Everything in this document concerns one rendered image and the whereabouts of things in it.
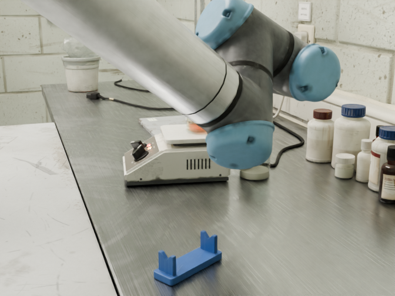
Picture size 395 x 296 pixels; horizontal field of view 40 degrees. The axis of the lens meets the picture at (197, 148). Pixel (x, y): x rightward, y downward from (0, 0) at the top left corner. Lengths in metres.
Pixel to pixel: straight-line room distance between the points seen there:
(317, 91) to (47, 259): 0.42
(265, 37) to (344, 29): 0.74
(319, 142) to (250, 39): 0.54
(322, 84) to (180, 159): 0.38
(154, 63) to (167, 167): 0.51
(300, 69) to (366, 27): 0.64
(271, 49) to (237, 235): 0.29
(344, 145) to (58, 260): 0.62
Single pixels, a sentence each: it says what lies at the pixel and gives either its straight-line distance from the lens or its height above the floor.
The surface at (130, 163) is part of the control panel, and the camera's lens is 1.04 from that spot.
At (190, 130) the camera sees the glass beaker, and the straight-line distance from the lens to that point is 1.04.
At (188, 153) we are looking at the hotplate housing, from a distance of 1.01.
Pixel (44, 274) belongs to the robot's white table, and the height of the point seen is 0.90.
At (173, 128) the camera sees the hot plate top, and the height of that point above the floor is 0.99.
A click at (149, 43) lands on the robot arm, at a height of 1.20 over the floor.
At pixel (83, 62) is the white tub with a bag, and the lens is 2.01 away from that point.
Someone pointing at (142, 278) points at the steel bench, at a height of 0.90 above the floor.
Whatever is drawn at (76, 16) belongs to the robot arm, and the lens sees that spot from 0.49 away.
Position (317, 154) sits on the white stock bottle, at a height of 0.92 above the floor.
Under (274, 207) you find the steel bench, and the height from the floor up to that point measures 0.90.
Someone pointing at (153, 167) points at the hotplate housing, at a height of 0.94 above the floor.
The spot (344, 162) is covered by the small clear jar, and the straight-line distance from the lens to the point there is 1.08.
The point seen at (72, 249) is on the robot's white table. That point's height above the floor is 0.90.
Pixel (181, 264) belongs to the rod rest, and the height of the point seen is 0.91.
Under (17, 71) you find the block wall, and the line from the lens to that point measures 3.42.
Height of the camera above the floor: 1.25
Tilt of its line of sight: 16 degrees down
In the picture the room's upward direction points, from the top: straight up
